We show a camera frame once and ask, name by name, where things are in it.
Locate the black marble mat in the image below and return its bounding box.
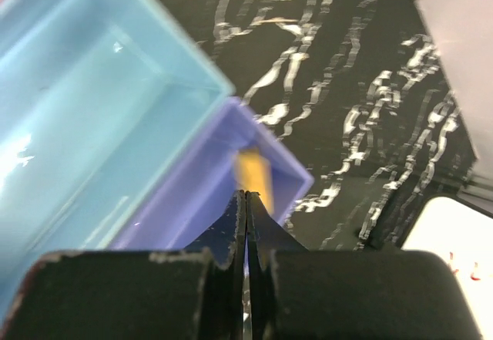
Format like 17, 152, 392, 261
160, 0, 475, 250

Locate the yellow eraser block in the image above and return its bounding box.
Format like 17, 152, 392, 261
234, 147, 274, 214

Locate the white board with writing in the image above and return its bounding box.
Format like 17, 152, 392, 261
402, 197, 492, 294

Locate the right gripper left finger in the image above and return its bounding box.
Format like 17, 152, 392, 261
1, 191, 247, 339

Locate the teal blue bin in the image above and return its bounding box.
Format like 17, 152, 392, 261
0, 0, 236, 275

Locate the purple bin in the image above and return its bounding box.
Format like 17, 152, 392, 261
109, 97, 314, 250

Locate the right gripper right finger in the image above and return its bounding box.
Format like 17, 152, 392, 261
246, 192, 480, 339

